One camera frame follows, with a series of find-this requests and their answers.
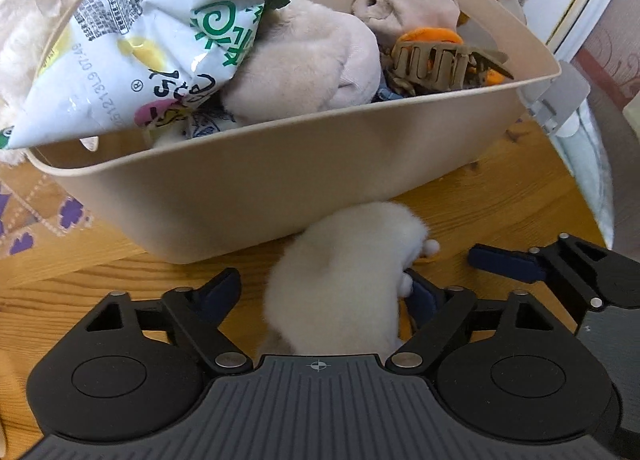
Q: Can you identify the blue white tissue pack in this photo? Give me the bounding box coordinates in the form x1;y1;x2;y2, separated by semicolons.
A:
182;104;236;138

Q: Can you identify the brown hair claw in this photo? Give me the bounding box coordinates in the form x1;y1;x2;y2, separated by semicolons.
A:
390;41;516;90

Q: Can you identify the beige plush toy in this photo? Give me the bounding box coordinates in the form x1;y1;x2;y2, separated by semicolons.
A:
220;0;383;128

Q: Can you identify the brown floral table mat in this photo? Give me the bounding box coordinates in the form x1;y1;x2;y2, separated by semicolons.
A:
0;114;531;271

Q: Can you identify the white green snack bag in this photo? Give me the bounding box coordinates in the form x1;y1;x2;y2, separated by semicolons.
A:
0;0;307;151

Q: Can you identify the grey plastic clip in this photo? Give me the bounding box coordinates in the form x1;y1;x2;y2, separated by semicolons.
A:
520;60;591;138

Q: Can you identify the cream plush toy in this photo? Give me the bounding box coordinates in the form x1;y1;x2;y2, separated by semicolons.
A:
263;202;442;356

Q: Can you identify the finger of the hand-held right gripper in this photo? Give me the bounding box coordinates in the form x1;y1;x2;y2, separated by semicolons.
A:
468;234;640;325

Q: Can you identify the small orange round item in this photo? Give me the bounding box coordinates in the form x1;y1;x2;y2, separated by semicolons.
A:
391;26;501;86

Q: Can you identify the wooden desktop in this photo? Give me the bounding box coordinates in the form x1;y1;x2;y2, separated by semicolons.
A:
0;112;608;441

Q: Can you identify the beige plastic storage basket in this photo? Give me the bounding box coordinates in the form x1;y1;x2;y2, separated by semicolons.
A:
25;0;563;265

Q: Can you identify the pale blue cloth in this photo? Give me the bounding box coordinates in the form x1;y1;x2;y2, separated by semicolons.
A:
550;90;616;248

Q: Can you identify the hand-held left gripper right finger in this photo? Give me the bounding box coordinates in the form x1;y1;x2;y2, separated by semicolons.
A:
386;269;563;373

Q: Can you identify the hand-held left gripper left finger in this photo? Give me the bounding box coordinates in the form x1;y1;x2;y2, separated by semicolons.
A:
77;267;253;373

